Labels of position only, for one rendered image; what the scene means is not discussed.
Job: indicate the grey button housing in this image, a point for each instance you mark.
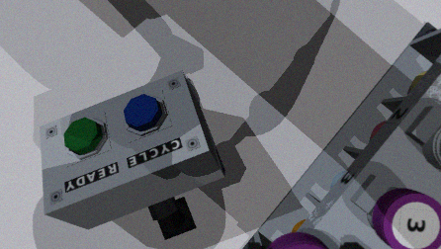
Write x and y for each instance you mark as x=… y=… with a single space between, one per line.
x=137 y=150

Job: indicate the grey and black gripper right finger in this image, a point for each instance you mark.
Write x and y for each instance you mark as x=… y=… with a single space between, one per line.
x=351 y=245

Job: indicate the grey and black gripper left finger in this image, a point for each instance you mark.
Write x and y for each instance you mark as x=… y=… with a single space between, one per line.
x=255 y=245

